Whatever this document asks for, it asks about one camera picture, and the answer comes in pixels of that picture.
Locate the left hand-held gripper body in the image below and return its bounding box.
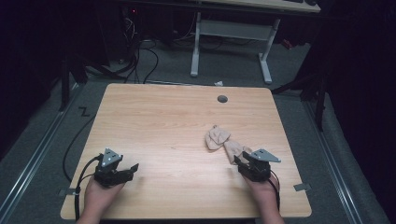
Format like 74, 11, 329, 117
92, 147, 129, 189

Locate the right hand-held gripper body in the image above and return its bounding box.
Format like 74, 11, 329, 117
238, 147, 282, 183

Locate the person's left hand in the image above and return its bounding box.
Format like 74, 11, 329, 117
83, 176, 126, 217

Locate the person's right hand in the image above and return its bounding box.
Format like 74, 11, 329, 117
243, 173, 280, 213

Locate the black metal stand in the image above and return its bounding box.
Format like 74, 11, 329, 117
270, 69, 330, 133
58, 50, 90, 113

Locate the white-legged desk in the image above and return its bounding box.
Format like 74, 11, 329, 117
189, 0, 322, 85

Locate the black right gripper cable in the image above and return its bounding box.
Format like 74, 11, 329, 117
268, 169, 281, 213

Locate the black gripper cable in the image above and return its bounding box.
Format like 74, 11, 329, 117
74, 154, 105, 222
268, 169, 281, 213

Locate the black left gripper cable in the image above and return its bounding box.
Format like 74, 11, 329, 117
74, 154, 105, 222

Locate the black floor cable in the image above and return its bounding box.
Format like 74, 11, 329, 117
62, 114, 97, 183

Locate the grey metal table bracket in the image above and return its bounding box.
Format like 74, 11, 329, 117
58, 188, 78, 198
293, 182, 312, 192

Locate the metal floor rail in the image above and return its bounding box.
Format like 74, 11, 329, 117
302, 98, 364, 224
0, 83, 82, 220

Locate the bundle of black cables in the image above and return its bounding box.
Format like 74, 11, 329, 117
87, 12, 161, 86

